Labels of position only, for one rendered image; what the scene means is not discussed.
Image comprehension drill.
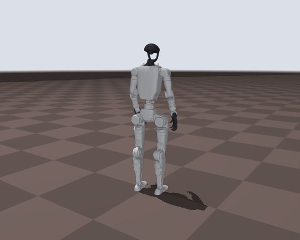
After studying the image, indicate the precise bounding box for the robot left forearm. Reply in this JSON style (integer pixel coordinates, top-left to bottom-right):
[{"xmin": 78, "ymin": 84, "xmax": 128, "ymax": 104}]
[{"xmin": 130, "ymin": 93, "xmax": 140, "ymax": 113}]

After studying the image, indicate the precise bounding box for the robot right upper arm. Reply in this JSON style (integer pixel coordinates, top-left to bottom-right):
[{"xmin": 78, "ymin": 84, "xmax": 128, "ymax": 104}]
[{"xmin": 159, "ymin": 67, "xmax": 173, "ymax": 98}]

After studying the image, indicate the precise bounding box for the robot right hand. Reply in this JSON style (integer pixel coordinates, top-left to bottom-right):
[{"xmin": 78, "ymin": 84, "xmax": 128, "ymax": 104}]
[{"xmin": 170, "ymin": 112, "xmax": 178, "ymax": 131}]

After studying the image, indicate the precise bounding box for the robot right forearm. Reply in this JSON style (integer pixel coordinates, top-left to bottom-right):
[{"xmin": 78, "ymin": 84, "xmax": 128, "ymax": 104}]
[{"xmin": 167, "ymin": 91, "xmax": 177, "ymax": 116}]

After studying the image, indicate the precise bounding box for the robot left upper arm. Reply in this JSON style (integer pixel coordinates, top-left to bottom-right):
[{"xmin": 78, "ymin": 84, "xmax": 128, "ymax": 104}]
[{"xmin": 129, "ymin": 67, "xmax": 139, "ymax": 96}]

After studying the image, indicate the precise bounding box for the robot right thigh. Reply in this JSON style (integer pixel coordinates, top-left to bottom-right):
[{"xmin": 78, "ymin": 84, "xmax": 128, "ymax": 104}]
[{"xmin": 153, "ymin": 113, "xmax": 169, "ymax": 161}]

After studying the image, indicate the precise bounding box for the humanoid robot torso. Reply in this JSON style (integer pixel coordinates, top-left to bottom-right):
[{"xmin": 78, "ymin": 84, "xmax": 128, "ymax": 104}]
[{"xmin": 137, "ymin": 63, "xmax": 163, "ymax": 123}]

